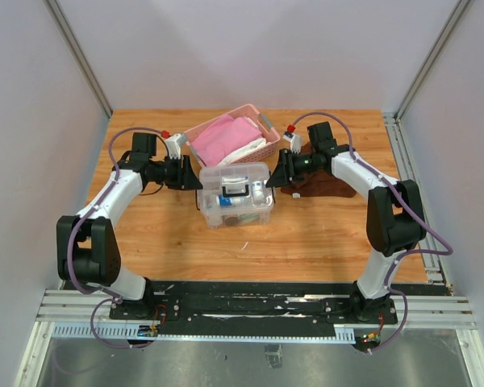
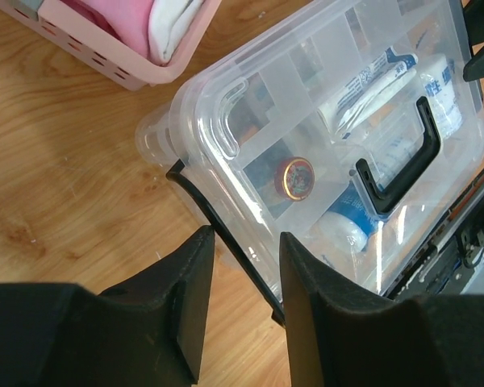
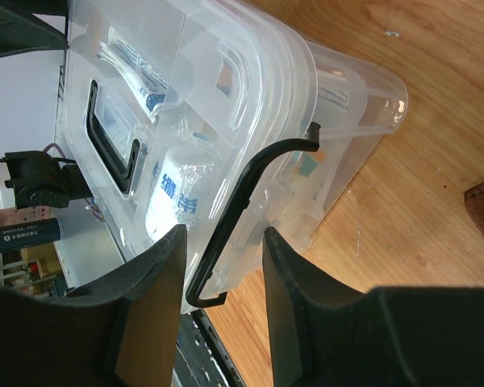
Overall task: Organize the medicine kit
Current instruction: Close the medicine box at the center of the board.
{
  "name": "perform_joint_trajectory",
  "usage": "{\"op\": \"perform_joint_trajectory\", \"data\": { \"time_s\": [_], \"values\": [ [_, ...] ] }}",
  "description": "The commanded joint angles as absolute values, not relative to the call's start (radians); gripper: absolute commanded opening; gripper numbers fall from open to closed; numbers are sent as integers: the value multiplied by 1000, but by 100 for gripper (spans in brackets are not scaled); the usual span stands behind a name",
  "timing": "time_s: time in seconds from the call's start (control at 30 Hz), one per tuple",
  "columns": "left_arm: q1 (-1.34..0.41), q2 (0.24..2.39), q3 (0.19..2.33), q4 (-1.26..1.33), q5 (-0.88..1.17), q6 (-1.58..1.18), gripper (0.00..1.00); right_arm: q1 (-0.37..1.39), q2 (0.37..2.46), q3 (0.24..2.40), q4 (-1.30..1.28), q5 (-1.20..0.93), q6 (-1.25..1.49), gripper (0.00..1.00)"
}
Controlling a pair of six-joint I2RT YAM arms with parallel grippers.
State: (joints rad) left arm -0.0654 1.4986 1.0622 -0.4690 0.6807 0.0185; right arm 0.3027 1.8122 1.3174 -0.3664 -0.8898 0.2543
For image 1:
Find clear plastic medicine box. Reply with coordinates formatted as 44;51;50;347
194;161;277;231

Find pink folded cloth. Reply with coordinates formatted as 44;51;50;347
191;114;264;167

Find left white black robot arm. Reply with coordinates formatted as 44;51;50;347
56;127;202;319

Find white folded cloth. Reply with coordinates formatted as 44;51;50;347
218;137;267;166

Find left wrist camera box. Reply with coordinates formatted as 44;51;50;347
165;133;187;160

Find white swab packets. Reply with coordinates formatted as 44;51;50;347
221;176;248;185

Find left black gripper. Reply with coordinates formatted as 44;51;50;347
151;154;203;191

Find pink plastic basket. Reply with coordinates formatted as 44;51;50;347
184;104;281;167

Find brown towel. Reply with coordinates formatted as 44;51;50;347
280;144;356;199

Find small bandage roll packet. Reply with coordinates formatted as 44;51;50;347
251;181;265;202

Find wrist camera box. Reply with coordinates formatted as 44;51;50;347
283;131;303;154
165;133;187;160

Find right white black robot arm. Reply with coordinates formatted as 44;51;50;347
266;122;426;323

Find white blue pill bottle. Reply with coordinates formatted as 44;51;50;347
216;195;251;208

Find white medicine bottle green label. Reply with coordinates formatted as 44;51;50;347
207;195;223;228

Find brown glass bottle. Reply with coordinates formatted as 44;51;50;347
223;216;240;227

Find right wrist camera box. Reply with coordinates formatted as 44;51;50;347
283;131;303;154

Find clear box lid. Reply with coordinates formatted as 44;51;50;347
197;162;273;203

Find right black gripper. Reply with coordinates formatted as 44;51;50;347
266;149;317;189

